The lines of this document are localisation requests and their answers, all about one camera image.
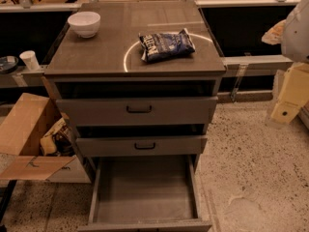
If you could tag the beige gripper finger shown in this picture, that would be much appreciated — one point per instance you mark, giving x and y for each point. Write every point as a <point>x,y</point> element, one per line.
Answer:
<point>290,93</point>

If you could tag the blue chip bag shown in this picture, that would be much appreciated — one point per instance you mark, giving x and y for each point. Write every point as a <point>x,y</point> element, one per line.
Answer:
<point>160,46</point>

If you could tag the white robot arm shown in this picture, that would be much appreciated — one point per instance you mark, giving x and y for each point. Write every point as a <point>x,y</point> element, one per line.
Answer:
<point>293,35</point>

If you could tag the top grey drawer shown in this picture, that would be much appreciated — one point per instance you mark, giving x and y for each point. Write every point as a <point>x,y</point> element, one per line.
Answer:
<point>138,112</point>

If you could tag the grey drawer cabinet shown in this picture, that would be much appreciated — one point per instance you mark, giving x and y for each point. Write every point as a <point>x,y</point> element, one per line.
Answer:
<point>109,66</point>

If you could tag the middle grey drawer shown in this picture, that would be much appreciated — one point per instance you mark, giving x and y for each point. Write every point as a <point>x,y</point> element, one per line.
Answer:
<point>141,146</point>

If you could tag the bottom grey open drawer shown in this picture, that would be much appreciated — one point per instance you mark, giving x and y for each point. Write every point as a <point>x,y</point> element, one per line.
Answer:
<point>145,194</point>

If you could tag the white ceramic bowl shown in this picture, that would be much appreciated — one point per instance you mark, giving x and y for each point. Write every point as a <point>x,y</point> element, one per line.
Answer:
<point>84,24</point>

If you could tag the snack bags in box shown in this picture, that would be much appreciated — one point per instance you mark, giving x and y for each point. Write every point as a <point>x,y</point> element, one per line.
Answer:
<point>57,141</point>

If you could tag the white paper cup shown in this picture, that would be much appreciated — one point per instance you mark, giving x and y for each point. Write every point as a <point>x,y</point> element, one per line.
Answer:
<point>30,60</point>

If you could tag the open cardboard box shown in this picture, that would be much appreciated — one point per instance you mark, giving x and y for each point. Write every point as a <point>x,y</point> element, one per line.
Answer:
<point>27,135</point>

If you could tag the dark round lid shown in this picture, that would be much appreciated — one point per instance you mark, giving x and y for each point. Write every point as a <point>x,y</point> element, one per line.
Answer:
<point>8,64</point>

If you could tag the metal rail frame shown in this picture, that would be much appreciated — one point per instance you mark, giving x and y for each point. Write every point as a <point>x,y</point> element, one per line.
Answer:
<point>250,78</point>

